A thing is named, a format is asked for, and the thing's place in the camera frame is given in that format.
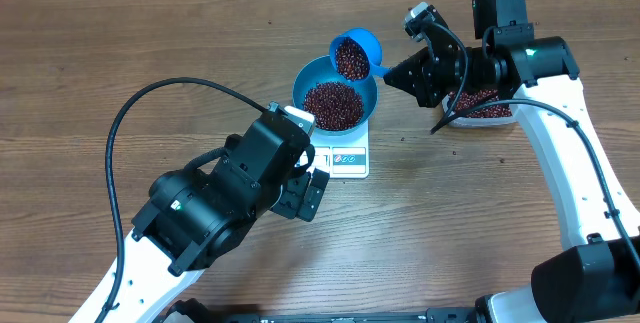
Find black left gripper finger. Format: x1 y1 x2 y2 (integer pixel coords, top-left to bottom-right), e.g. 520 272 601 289
277 172 314 220
297 169 330 222

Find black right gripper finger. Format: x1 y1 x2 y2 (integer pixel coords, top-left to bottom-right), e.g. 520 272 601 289
383 52 430 88
394 76 440 108

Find blue plastic measuring scoop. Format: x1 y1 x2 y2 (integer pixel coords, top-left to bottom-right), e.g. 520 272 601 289
329 28 390 82

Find red adzuki beans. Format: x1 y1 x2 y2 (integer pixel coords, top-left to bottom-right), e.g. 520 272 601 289
302 36 514 132

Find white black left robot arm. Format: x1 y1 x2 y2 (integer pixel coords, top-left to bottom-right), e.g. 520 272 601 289
72 103 329 322

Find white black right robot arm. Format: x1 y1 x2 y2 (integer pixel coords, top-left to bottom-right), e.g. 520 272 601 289
383 0 639 323

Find white digital kitchen scale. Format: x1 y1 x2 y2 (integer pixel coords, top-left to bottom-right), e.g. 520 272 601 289
308 111 371 179

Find teal metal bowl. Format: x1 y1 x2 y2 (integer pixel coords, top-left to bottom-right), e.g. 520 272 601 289
292 56 379 119

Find clear plastic food container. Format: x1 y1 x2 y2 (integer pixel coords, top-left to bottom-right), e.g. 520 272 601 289
449 90 516 128

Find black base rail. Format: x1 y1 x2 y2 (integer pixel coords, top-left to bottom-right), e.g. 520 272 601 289
153 298 489 323

